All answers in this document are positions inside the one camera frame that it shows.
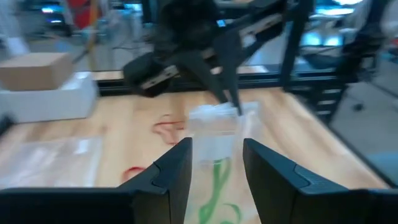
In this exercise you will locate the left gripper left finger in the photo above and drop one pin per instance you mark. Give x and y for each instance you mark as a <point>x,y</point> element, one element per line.
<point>93,205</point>

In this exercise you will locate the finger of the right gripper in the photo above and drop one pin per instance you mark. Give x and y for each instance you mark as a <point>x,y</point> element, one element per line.
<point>199,68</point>
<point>231,56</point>

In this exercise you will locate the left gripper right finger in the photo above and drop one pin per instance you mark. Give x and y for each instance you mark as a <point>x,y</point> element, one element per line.
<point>311,205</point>

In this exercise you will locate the red rubber band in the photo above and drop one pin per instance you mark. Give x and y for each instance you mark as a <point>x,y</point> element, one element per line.
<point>132,169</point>
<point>169,123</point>

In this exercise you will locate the clear plastic zip bag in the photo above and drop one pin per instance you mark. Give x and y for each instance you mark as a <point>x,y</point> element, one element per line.
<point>214,140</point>
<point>46,161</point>

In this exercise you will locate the green rubber band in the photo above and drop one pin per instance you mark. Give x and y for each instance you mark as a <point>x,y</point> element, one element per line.
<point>217,183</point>
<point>237,211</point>

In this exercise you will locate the white box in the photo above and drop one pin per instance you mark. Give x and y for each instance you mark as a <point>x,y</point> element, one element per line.
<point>46,102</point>

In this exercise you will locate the brown cardboard box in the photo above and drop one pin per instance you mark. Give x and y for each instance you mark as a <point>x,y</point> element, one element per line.
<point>34,71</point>

